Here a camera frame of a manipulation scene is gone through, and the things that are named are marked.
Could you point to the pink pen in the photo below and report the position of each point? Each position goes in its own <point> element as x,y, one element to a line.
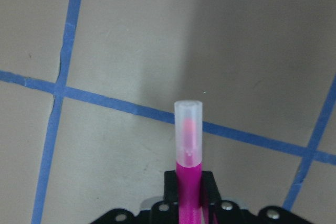
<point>188,121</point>

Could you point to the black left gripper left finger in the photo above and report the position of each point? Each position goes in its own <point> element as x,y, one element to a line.
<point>171,193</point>

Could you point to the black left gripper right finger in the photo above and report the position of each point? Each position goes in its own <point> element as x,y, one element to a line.
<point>209,191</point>

